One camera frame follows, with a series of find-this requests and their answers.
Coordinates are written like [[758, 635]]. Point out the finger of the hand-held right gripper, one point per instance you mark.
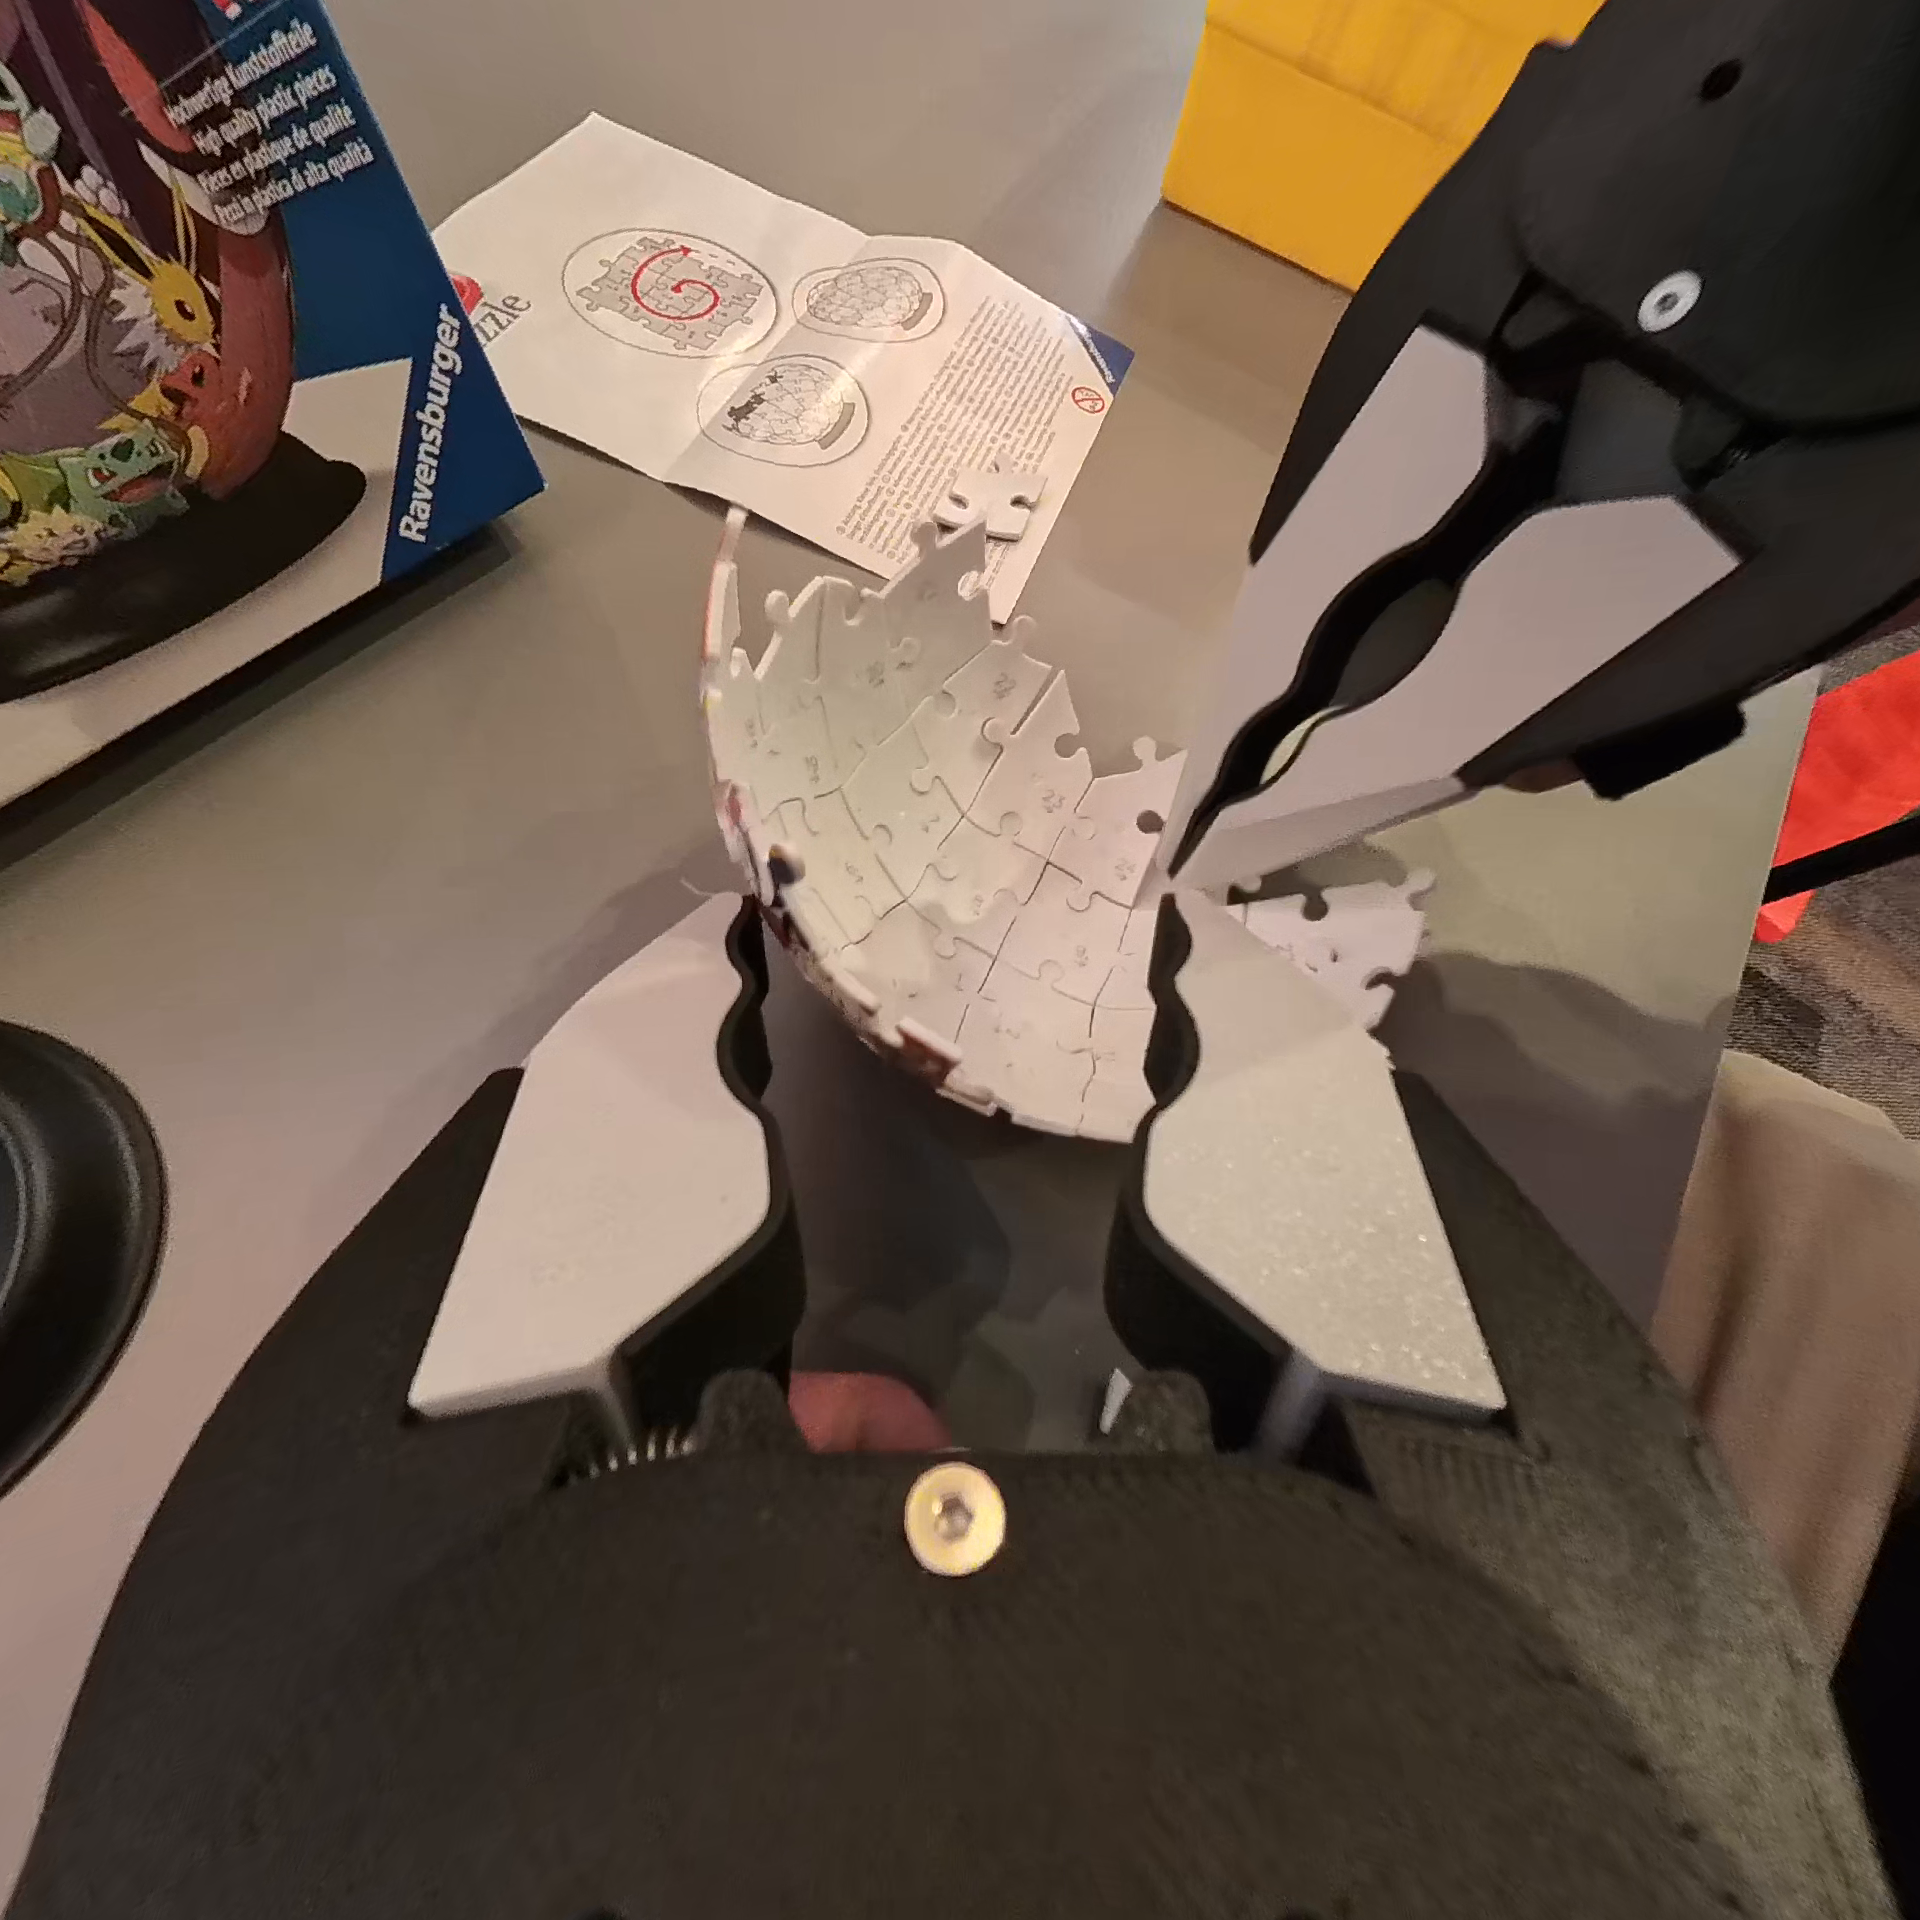
[[1380, 480], [1576, 600]]

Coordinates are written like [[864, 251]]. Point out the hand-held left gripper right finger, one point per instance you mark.
[[1319, 1201]]

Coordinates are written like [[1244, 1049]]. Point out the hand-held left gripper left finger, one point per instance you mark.
[[599, 1201]]

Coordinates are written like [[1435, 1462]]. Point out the partly built puzzle ball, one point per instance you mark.
[[931, 839]]

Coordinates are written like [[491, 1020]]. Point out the white puzzle piece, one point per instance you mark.
[[992, 498]]

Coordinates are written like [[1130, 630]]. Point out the blue puzzle box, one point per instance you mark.
[[195, 375]]

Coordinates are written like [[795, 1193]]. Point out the orange bag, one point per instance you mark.
[[1862, 764]]

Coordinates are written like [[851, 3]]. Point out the yellow plastic crate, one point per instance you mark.
[[1319, 136]]

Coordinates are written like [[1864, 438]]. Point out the white instruction leaflet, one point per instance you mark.
[[721, 299]]

